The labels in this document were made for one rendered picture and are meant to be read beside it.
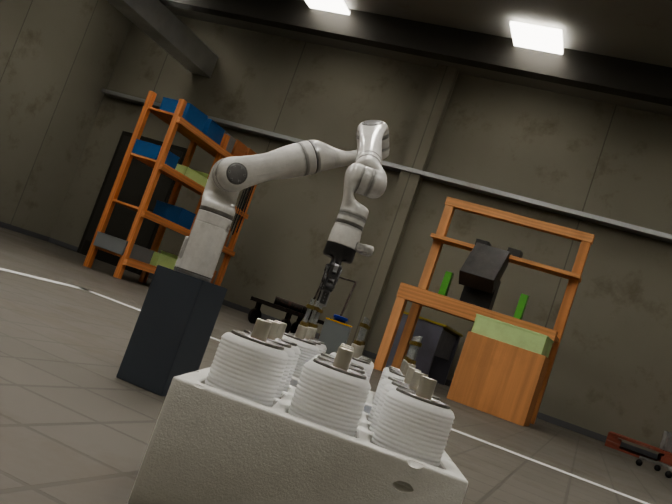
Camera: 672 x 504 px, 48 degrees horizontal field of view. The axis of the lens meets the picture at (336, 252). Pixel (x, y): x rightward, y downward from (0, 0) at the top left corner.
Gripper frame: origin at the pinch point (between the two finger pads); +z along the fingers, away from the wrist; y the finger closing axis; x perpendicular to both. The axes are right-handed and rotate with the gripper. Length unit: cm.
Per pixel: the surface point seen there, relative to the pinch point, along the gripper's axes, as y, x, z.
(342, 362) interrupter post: 80, 0, 9
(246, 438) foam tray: 86, -9, 21
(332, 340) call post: -12.9, 6.9, 8.3
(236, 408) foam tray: 86, -11, 18
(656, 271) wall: -745, 441, -200
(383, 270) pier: -870, 125, -91
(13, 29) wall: -921, -493, -238
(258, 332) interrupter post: 79, -12, 9
